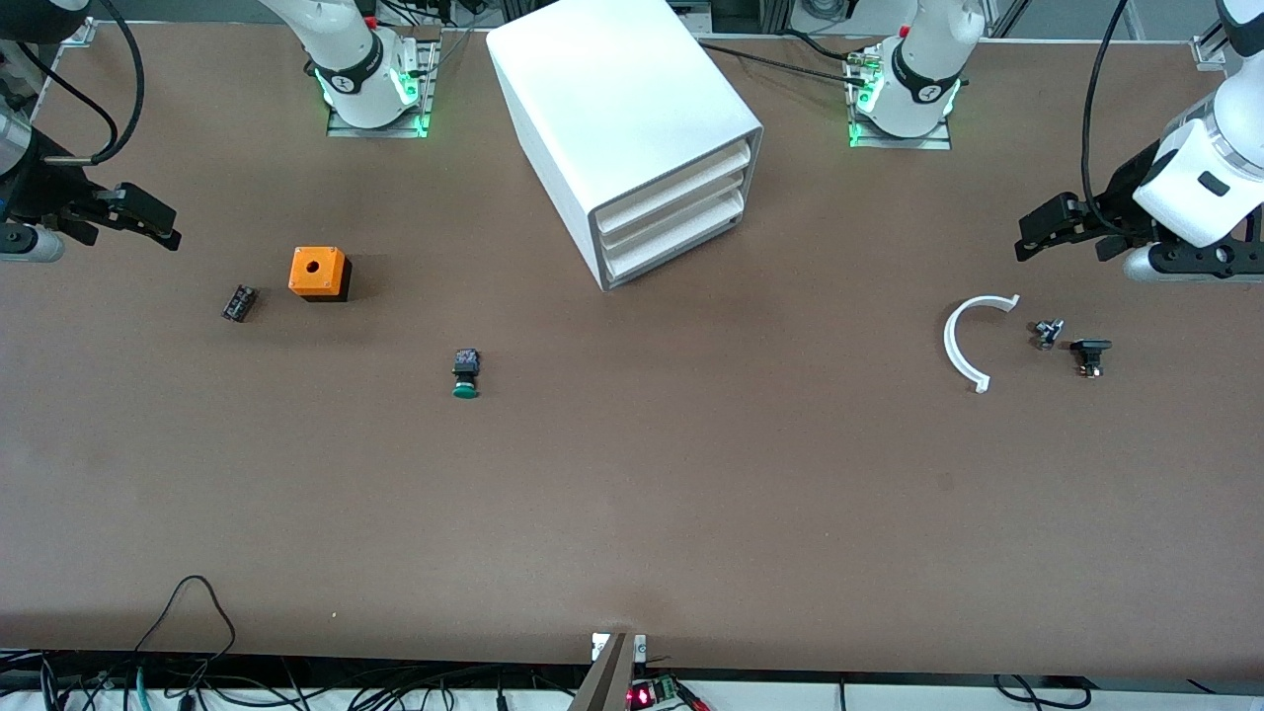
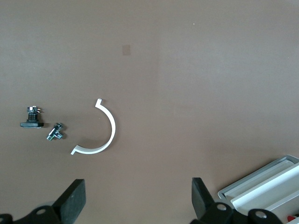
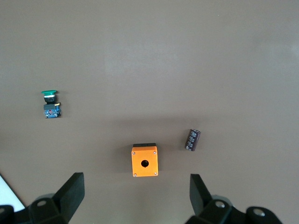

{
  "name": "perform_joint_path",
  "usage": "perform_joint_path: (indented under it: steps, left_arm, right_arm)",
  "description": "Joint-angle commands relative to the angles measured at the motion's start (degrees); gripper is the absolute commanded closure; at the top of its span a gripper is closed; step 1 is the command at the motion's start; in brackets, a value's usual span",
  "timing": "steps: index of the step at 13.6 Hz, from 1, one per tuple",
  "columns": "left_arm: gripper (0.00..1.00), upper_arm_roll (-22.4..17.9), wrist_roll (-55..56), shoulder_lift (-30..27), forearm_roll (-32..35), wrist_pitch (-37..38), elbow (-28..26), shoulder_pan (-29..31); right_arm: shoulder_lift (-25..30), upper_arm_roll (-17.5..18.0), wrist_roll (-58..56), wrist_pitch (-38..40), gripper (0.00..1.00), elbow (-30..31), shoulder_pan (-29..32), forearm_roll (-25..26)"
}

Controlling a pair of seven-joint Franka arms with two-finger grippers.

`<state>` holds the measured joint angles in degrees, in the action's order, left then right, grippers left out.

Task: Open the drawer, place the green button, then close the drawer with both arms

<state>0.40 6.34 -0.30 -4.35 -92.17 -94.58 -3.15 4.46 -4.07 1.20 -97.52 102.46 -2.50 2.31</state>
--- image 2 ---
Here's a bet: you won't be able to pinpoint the black switch component with pins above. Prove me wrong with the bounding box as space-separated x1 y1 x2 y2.
19 105 45 128

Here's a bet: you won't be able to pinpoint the white half-ring plastic bracket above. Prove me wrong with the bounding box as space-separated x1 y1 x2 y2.
70 98 116 155

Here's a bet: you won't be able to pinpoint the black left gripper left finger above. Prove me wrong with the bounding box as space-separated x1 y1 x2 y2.
0 179 86 224

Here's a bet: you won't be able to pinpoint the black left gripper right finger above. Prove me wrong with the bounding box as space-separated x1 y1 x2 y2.
190 177 284 224

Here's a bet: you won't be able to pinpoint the small silver screws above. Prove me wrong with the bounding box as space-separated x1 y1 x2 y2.
46 122 65 142

